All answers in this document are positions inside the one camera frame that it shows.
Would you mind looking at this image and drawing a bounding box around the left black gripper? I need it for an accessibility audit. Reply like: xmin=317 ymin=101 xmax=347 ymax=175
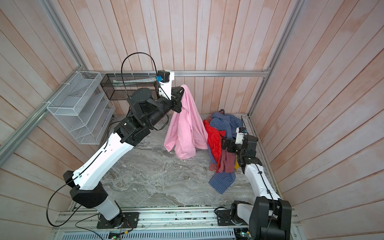
xmin=143 ymin=83 xmax=185 ymax=127

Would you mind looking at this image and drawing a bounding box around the pink cloth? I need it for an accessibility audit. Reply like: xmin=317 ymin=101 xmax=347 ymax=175
xmin=164 ymin=85 xmax=208 ymax=160

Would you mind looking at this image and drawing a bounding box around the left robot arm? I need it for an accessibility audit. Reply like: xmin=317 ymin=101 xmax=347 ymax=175
xmin=64 ymin=87 xmax=185 ymax=228

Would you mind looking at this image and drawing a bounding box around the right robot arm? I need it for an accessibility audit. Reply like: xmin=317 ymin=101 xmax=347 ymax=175
xmin=218 ymin=133 xmax=292 ymax=240

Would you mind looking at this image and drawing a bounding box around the red cloth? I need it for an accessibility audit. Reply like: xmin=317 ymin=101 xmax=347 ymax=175
xmin=203 ymin=120 xmax=225 ymax=173

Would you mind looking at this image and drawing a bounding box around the blue checkered cloth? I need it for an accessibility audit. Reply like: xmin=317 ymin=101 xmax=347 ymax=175
xmin=209 ymin=112 xmax=243 ymax=194

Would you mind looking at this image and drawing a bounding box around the mauve cloth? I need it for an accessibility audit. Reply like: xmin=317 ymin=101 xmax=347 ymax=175
xmin=208 ymin=149 xmax=236 ymax=173

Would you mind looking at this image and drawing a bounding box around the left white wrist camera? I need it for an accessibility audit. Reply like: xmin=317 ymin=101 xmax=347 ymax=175
xmin=155 ymin=70 xmax=175 ymax=100

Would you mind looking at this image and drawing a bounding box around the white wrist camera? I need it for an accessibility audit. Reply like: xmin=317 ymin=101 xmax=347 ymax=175
xmin=155 ymin=70 xmax=175 ymax=100
xmin=235 ymin=127 xmax=248 ymax=145

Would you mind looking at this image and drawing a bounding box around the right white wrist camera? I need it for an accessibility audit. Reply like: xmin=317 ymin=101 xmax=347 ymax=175
xmin=235 ymin=127 xmax=248 ymax=145

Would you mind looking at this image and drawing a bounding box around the horizontal aluminium back rail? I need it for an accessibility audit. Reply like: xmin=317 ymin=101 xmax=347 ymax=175
xmin=96 ymin=70 xmax=269 ymax=77

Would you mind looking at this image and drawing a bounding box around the black wire mesh basket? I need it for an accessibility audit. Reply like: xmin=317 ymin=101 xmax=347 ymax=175
xmin=101 ymin=73 xmax=158 ymax=101

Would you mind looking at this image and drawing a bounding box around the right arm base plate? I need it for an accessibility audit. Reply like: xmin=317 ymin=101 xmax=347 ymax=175
xmin=214 ymin=208 xmax=242 ymax=226

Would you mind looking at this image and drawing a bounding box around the aluminium front rail frame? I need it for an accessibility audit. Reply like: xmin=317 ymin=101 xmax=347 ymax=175
xmin=50 ymin=206 xmax=304 ymax=240

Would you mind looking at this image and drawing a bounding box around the white wire mesh shelf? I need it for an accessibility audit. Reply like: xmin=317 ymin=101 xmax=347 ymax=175
xmin=47 ymin=72 xmax=115 ymax=145

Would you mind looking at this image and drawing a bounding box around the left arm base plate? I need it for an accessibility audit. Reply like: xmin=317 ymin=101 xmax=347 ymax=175
xmin=97 ymin=212 xmax=140 ymax=229

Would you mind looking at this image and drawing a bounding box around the left aluminium wall rail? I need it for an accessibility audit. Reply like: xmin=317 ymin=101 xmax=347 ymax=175
xmin=1 ymin=65 xmax=84 ymax=167

